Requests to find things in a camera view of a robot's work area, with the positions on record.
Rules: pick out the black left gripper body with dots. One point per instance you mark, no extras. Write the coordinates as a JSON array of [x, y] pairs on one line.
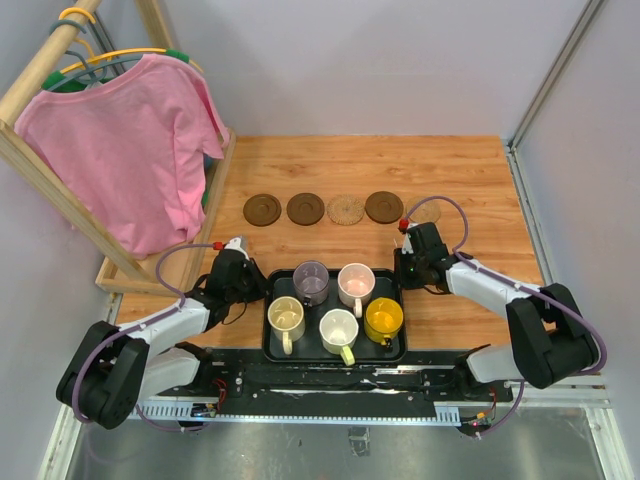
[[250, 288]]

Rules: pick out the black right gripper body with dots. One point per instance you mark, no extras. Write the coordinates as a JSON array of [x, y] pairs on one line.
[[408, 270]]

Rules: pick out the woven rattan coaster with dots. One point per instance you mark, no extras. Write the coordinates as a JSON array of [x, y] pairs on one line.
[[427, 212], [345, 210]]

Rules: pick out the brown wooden coaster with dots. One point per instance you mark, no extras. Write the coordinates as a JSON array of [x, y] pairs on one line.
[[384, 207], [262, 210], [305, 209]]

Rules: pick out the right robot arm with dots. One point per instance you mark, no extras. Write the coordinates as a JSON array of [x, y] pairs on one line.
[[548, 339]]

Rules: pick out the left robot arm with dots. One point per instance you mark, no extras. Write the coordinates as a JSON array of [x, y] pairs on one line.
[[116, 367]]

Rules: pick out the purple cup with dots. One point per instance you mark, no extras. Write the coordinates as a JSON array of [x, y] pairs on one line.
[[311, 283]]

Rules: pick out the cream yellow mug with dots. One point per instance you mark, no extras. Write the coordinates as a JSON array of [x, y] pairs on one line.
[[286, 317]]

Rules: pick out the pink mug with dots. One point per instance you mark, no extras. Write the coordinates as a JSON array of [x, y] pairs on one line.
[[356, 283]]

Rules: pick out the black serving tray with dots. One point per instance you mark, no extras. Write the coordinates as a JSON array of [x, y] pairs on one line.
[[309, 348]]

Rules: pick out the wooden clothes rack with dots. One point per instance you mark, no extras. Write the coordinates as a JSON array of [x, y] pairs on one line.
[[120, 272]]

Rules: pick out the pink t-shirt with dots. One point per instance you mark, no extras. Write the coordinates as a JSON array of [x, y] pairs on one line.
[[132, 150]]

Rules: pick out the grey clothes hanger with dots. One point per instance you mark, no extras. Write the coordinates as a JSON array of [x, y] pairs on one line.
[[81, 79]]

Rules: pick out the yellow clothes hanger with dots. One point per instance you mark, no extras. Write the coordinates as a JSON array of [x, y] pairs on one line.
[[153, 17]]

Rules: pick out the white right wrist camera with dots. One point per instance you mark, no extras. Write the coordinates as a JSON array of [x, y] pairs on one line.
[[404, 226]]

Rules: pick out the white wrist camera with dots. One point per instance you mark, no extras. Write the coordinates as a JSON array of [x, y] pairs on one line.
[[238, 243], [404, 226]]

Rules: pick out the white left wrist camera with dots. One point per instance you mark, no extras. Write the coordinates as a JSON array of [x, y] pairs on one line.
[[238, 243]]

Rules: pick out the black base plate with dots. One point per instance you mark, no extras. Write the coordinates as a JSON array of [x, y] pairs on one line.
[[412, 389]]

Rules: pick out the white mug yellow handle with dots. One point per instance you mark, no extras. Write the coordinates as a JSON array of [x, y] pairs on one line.
[[339, 330]]

